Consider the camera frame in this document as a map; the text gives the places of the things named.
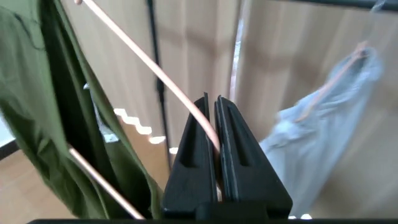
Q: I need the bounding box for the green printed shirt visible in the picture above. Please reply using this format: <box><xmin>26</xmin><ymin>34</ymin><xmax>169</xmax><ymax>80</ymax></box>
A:
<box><xmin>0</xmin><ymin>0</ymin><xmax>165</xmax><ymax>220</ymax></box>

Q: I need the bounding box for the black clothes rack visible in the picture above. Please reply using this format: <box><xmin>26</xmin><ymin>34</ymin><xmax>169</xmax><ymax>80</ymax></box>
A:
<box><xmin>145</xmin><ymin>0</ymin><xmax>398</xmax><ymax>172</ymax></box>

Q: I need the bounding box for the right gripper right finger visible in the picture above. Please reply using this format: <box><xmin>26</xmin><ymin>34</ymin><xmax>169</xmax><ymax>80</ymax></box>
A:
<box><xmin>214</xmin><ymin>95</ymin><xmax>293</xmax><ymax>218</ymax></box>

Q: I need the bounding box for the pale grey garment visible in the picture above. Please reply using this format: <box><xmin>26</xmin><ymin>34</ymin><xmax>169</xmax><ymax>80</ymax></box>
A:
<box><xmin>259</xmin><ymin>46</ymin><xmax>384</xmax><ymax>218</ymax></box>

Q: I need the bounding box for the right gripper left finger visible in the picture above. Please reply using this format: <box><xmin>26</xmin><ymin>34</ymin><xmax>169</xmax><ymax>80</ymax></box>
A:
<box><xmin>161</xmin><ymin>92</ymin><xmax>218</xmax><ymax>218</ymax></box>

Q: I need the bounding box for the beige curtain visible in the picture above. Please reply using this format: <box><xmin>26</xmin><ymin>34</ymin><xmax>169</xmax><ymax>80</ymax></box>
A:
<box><xmin>58</xmin><ymin>0</ymin><xmax>398</xmax><ymax>218</ymax></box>

